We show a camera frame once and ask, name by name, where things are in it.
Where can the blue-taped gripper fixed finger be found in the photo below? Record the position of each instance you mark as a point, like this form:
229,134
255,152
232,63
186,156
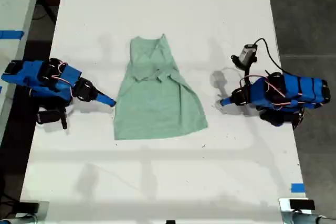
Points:
227,100
105,97

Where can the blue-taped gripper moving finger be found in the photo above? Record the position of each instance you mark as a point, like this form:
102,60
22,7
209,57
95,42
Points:
104,101
226,104

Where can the pale green t-shirt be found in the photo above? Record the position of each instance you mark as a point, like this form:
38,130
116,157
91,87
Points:
157,103

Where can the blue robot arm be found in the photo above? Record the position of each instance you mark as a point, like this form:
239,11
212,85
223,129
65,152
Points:
31,77
294,90

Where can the long blue tape strip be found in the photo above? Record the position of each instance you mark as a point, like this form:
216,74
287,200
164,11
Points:
11,34

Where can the white side table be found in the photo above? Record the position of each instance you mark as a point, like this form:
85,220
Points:
15,11

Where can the short blue tape strip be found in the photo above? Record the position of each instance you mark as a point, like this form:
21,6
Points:
298,187

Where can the metal corner plate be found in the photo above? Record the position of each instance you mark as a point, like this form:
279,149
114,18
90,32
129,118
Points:
43,212
284,211

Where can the small black box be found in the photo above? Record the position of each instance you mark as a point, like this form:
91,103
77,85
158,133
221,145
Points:
29,206
302,204

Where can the small black clamp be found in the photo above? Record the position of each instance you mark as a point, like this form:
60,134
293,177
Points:
170,222

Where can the grey metal pipe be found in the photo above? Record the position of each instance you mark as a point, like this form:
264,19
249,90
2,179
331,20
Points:
15,220
312,219

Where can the black camera stalk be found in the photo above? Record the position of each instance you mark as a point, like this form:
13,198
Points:
64,119
246,70

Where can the grey camera box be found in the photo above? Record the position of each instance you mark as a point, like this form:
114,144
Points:
248,53

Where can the black camera box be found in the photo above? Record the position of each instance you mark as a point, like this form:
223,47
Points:
48,117

